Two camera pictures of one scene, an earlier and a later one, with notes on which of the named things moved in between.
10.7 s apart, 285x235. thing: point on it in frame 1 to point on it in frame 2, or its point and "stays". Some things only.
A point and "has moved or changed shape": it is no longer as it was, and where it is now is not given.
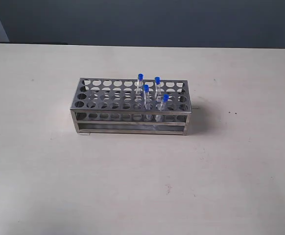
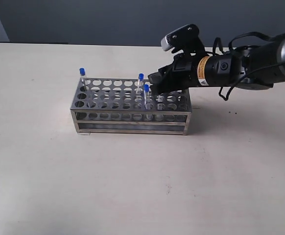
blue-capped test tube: (157, 81) has moved or changed shape
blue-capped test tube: (140, 87) stays
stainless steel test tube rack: (132, 106) stays
